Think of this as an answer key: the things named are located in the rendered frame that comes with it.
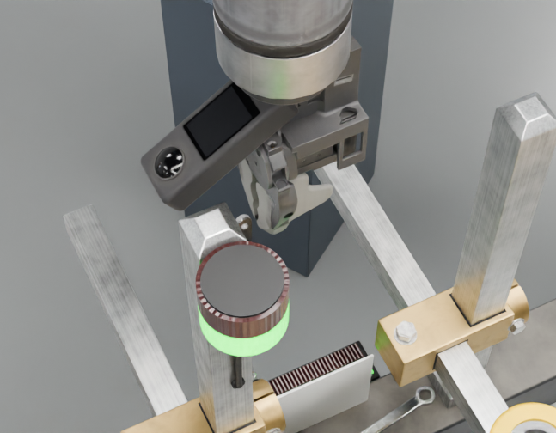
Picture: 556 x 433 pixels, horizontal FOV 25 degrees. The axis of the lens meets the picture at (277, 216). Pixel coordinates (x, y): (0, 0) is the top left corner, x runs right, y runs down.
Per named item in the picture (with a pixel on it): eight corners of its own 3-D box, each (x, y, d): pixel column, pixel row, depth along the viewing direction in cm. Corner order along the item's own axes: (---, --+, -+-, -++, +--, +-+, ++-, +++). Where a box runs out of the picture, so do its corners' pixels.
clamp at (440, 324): (370, 339, 117) (374, 314, 113) (494, 284, 120) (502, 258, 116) (402, 393, 114) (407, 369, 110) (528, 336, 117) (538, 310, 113)
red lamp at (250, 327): (182, 279, 83) (180, 262, 81) (265, 245, 84) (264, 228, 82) (220, 352, 80) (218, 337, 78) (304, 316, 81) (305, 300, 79)
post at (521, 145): (429, 386, 130) (497, 100, 90) (458, 373, 131) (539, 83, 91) (446, 414, 129) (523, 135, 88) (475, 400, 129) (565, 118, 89)
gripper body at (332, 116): (367, 167, 94) (375, 65, 84) (263, 210, 92) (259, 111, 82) (320, 95, 98) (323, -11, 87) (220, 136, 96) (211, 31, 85)
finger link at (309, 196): (339, 234, 102) (342, 169, 94) (272, 262, 100) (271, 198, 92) (320, 205, 103) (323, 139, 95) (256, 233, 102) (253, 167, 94)
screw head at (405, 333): (389, 330, 112) (390, 323, 111) (409, 320, 113) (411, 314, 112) (400, 349, 111) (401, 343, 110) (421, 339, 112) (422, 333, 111)
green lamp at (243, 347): (185, 297, 85) (183, 281, 83) (265, 264, 86) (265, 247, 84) (222, 369, 82) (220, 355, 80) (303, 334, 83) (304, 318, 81)
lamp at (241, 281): (200, 399, 99) (182, 259, 81) (264, 371, 100) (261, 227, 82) (231, 462, 96) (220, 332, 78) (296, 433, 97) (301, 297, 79)
